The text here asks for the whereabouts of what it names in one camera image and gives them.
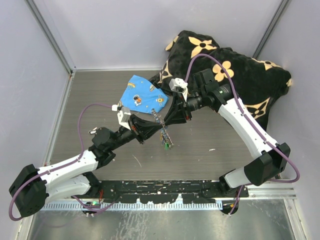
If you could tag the white blue large keyring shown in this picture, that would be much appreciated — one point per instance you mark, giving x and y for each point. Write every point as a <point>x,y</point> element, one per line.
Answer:
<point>159,120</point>

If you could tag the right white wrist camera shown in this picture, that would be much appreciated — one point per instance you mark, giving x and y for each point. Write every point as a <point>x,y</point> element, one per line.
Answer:
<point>178,85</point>

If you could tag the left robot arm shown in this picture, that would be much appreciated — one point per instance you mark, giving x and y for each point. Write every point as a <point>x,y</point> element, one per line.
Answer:
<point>30,189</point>

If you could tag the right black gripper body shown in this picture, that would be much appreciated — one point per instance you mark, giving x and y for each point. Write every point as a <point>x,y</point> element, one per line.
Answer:
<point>193,102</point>

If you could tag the black key tag with key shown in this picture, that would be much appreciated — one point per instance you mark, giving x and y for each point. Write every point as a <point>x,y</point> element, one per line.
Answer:
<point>93,131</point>

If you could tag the aluminium frame rail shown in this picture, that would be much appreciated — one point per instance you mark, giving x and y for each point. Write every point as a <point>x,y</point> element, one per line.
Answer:
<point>270,190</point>

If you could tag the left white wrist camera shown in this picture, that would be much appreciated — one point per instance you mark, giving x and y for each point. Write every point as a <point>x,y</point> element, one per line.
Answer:
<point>123,116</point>

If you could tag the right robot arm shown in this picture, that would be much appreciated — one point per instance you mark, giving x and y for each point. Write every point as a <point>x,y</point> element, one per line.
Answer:
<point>269,157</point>

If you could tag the black floral plush pillow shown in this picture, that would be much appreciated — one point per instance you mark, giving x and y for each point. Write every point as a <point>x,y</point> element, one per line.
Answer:
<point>259,83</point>

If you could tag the blue space print cloth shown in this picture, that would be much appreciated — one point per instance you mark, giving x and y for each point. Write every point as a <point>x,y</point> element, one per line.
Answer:
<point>142,96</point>

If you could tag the bunch of coloured keys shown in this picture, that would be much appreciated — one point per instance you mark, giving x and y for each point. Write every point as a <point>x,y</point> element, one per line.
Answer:
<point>166,141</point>

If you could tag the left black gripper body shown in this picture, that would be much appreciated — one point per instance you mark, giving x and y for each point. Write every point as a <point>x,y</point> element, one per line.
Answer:
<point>134,129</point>

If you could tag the slotted cable duct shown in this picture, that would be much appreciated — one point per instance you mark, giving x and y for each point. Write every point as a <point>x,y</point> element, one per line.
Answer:
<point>176,206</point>

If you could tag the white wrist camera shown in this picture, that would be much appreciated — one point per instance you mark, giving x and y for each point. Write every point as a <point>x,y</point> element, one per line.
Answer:
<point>178,85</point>
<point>123,116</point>

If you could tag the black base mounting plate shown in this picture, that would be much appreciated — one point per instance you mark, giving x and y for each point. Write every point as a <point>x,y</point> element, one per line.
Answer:
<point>158,191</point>

